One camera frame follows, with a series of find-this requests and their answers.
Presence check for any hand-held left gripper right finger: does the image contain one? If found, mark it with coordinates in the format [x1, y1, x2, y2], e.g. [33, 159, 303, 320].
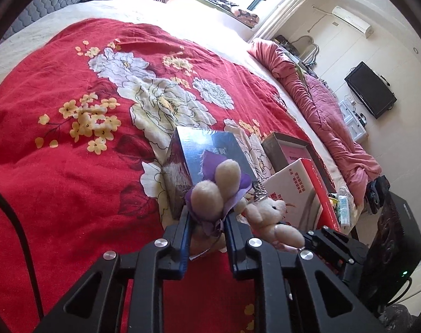
[224, 211, 388, 333]

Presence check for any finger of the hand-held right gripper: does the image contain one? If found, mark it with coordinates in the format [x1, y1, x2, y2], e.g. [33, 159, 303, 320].
[319, 226, 371, 254]
[302, 232, 357, 274]

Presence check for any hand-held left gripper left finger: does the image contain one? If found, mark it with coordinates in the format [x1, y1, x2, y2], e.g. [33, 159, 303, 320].
[34, 208, 194, 333]

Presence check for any white green wipe packet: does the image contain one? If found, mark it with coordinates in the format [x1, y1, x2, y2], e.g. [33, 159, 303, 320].
[337, 194, 353, 226]

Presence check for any small beige teddy bear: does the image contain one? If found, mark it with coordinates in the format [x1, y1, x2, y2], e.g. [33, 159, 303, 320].
[243, 184, 306, 254]

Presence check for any purple plush bunny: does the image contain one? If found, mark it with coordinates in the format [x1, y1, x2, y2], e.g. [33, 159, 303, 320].
[185, 159, 253, 261]

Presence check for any grey cardboard box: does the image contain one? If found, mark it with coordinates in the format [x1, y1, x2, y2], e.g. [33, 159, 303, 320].
[261, 132, 362, 240]

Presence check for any dark bag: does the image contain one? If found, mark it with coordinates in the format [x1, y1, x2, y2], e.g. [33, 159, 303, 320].
[365, 175, 391, 216]

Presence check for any red and white carton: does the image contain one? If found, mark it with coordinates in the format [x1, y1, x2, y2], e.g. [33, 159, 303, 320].
[264, 158, 341, 233]

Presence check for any dark blue box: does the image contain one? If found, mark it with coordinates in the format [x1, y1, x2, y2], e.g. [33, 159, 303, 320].
[161, 126, 258, 221]

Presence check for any pink quilt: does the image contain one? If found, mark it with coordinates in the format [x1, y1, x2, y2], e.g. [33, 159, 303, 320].
[247, 38, 382, 200]

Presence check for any white drawer cabinet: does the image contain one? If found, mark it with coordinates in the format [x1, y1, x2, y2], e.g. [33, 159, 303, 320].
[339, 99, 367, 141]

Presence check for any red floral blanket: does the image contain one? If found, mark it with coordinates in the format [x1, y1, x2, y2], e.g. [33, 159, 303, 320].
[0, 18, 339, 333]

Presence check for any black television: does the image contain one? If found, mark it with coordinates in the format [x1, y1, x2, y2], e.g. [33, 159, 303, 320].
[344, 61, 397, 119]

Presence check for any green cloth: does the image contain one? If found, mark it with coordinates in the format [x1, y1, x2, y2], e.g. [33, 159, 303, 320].
[294, 64, 310, 84]

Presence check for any vanity mirror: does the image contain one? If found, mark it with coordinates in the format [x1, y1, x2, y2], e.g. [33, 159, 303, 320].
[292, 35, 318, 66]

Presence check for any cluttered vanity table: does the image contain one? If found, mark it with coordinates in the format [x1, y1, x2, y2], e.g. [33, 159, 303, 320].
[271, 34, 331, 87]

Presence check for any white air conditioner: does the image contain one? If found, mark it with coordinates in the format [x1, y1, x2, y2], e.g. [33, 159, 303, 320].
[332, 6, 374, 37]

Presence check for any patterned cushion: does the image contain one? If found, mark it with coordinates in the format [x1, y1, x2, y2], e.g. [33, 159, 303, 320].
[231, 9, 260, 28]

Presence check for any cream bed sheet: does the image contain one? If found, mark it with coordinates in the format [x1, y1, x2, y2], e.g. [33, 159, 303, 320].
[0, 0, 364, 216]

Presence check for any black cable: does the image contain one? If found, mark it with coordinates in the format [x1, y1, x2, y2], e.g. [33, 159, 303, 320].
[0, 182, 45, 320]

